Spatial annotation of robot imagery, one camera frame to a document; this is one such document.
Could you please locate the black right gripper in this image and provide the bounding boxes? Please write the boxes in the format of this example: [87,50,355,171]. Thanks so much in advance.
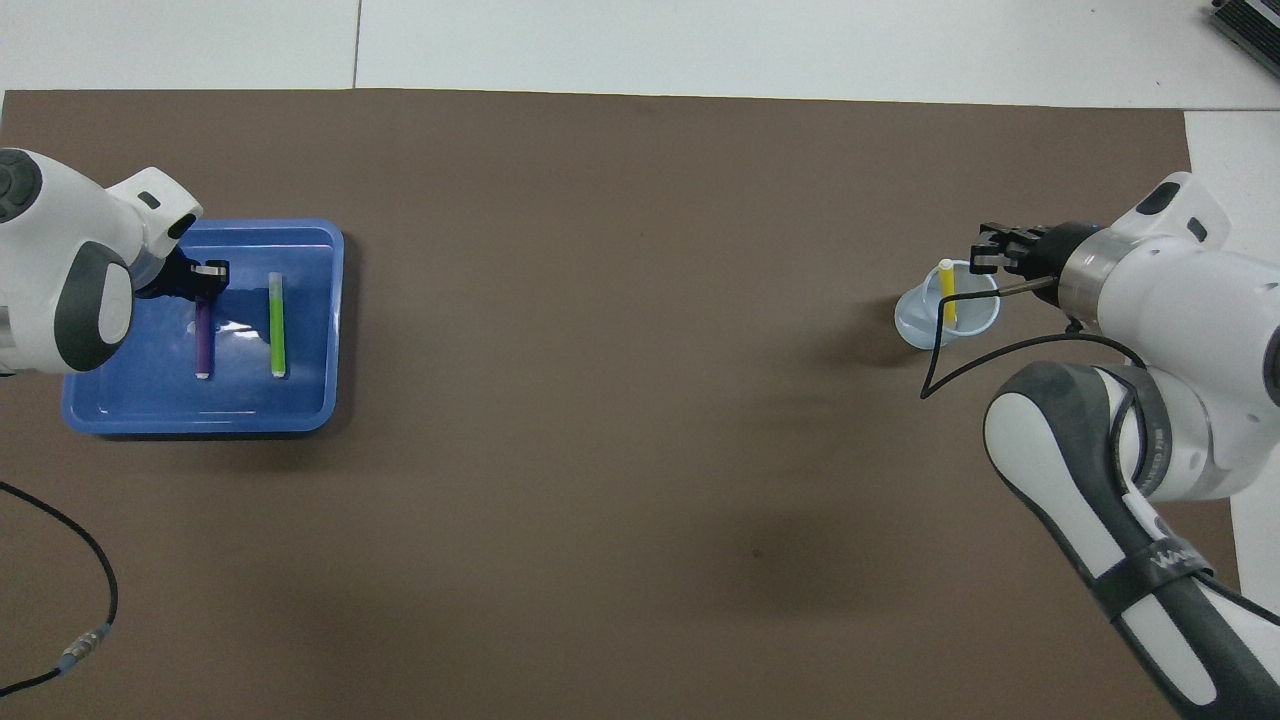
[970,221,1103,283]

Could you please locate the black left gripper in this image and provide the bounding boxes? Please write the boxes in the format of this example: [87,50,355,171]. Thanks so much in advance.
[133,248,232,301]

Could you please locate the green pen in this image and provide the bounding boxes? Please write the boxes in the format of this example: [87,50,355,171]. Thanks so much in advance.
[268,272,289,379]

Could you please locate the blue plastic tray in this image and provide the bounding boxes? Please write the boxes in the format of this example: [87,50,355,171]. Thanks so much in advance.
[62,218,346,439]

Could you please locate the translucent plastic cup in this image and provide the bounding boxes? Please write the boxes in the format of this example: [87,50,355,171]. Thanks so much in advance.
[893,260,1001,351]

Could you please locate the grey ribbed device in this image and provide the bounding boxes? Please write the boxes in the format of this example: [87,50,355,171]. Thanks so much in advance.
[1205,0,1280,61]

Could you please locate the brown table mat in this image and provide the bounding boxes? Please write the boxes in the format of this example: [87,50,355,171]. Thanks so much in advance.
[0,88,1256,720]

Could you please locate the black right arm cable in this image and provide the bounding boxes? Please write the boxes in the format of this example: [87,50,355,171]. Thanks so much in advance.
[919,277,1149,401]

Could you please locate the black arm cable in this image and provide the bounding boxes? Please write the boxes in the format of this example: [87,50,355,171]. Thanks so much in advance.
[919,277,1149,401]
[0,480,120,699]

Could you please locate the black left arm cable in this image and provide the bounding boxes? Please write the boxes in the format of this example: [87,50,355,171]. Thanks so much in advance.
[0,480,120,699]

